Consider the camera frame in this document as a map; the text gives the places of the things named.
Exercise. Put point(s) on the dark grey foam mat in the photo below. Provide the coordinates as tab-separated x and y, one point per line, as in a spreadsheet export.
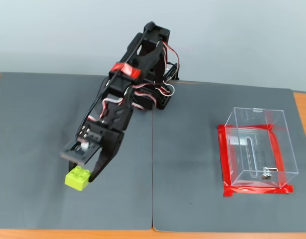
193	149
43	124

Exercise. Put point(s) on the transparent acrylic box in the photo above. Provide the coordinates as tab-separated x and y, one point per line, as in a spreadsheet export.
262	149

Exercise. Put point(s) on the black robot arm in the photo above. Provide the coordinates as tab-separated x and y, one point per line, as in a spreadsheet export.
145	57

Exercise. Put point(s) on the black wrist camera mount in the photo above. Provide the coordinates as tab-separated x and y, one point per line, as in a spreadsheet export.
75	154

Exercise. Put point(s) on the green lego block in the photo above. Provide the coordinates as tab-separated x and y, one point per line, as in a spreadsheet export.
77	178

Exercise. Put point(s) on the red tape strip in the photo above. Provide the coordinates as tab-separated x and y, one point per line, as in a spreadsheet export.
240	126
277	154
255	191
224	159

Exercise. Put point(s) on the red tape wrap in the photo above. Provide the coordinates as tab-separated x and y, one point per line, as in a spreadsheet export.
125	68

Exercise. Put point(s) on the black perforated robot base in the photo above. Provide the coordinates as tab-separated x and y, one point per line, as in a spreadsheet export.
165	102

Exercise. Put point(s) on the silver box latch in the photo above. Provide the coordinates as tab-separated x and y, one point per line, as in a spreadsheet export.
267	173

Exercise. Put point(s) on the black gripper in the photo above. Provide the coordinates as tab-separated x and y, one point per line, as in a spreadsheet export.
111	141

